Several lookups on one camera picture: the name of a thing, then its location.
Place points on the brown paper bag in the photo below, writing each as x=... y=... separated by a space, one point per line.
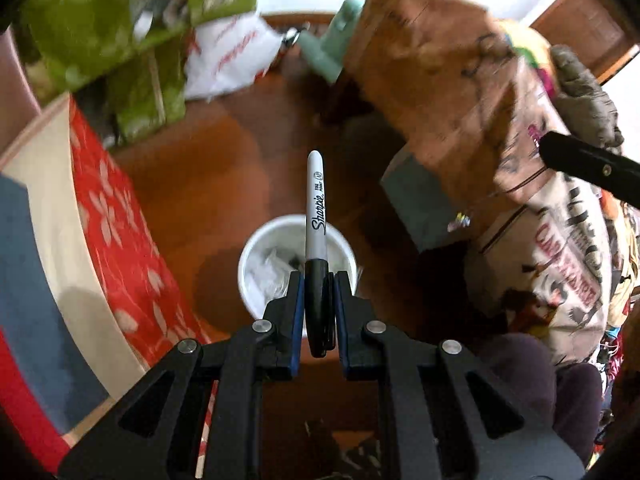
x=440 y=75

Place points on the black white marker pen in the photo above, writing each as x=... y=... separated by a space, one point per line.
x=316 y=210

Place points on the pink satin cloth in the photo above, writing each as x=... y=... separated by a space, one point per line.
x=15 y=80

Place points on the mint green container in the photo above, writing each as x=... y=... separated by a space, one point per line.
x=337 y=42

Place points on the grey fuzzy cloth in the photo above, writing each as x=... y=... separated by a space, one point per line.
x=585 y=95

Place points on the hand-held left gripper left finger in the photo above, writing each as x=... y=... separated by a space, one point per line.
x=296 y=320

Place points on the grey box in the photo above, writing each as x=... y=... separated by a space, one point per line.
x=420 y=200

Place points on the small green floral box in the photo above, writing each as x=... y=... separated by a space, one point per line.
x=142 y=95

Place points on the brown wooden door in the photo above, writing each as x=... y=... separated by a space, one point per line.
x=585 y=25

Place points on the white plastic bag red print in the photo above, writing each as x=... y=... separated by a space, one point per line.
x=225 y=55

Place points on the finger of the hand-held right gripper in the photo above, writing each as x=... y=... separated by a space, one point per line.
x=590 y=167

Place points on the green patterned bag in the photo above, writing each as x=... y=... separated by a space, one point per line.
x=85 y=20

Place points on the white cup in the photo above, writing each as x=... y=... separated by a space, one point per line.
x=260 y=255

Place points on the person's dark purple trousers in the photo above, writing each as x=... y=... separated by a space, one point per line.
x=530 y=375

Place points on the crumpled clear wrapper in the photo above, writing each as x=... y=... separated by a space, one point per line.
x=267 y=275

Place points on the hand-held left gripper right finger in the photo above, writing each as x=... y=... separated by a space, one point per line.
x=341 y=320

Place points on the printed canvas tote bag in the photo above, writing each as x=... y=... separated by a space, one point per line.
x=560 y=270

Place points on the red floral box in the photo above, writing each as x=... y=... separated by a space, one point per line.
x=115 y=220

